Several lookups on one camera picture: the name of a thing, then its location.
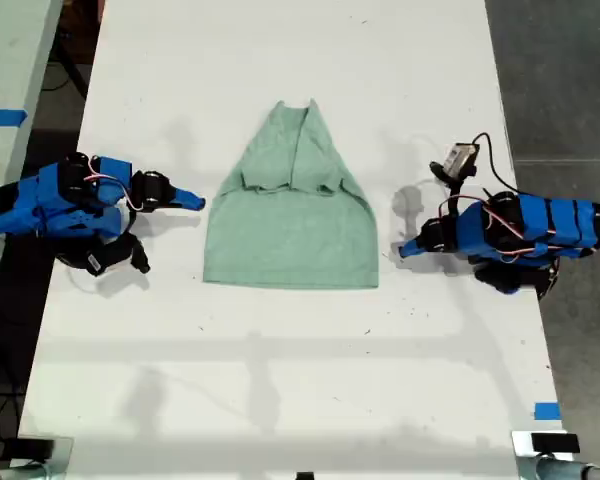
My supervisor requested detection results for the black labelled camera box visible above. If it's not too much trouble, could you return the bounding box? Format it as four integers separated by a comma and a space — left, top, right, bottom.
81, 243, 132, 278

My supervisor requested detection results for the small blue tape patch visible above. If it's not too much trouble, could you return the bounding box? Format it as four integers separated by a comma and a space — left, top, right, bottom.
533, 401, 563, 422

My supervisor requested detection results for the pale side table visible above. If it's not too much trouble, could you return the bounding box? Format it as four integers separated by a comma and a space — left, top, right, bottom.
0, 0, 64, 324

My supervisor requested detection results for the black camera cable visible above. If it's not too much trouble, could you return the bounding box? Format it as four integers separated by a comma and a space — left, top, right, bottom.
471, 131, 520, 194

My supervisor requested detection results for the short black camera stalk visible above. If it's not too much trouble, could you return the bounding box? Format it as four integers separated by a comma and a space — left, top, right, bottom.
123, 232, 152, 274
428, 159, 465, 202

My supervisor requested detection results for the grey-faced black camera box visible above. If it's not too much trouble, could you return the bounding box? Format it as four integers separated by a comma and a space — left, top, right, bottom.
442, 142, 482, 177

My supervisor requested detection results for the metal corner bracket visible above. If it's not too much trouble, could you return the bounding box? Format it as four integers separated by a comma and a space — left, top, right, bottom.
8, 435, 76, 480
510, 429, 584, 480

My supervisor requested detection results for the black table clamp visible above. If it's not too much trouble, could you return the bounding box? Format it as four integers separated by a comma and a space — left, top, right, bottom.
15, 437, 57, 460
530, 432, 581, 454

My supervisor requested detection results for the pale green T-shirt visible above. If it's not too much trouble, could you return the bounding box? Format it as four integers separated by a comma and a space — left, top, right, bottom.
201, 98, 381, 291

